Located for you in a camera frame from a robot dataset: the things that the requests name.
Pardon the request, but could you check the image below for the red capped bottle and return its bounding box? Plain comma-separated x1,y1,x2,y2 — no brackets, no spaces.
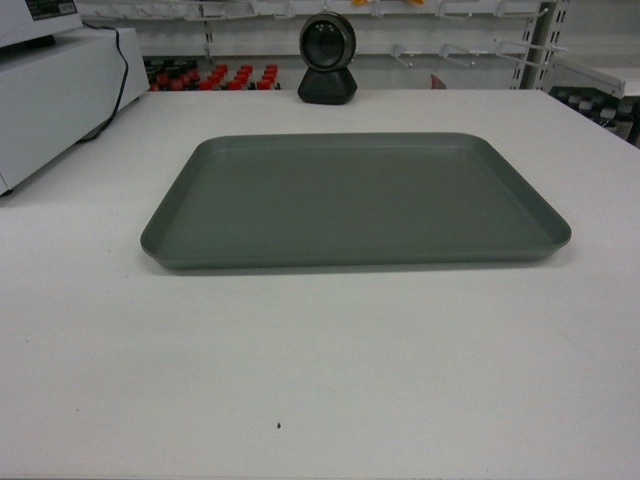
197,80,218,91
236,64,253,77
263,64,278,78
211,64,229,78

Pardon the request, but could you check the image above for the white wire peg hook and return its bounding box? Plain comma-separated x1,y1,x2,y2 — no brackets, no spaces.
494,40,569,68

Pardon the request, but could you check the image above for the white angled shelf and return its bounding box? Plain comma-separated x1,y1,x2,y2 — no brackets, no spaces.
545,53,639,99

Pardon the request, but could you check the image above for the white capped dark bottle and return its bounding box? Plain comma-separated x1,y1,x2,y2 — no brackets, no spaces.
578,98,594,115

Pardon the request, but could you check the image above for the white receipt printer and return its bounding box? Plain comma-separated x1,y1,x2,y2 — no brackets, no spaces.
0,0,82,48

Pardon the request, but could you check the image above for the white cash register box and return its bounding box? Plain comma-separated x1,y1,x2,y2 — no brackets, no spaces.
1,27,149,193

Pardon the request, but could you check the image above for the white slotted rack upright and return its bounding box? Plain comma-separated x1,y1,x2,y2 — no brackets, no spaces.
510,1,571,90

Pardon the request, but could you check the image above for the silver grey serving tray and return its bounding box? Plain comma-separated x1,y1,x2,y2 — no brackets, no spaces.
140,132,572,270

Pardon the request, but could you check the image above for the black register cable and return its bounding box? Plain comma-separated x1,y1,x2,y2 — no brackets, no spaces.
74,21,132,144

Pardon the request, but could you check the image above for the black round barcode scanner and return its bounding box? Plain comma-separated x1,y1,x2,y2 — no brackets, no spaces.
297,12,357,105

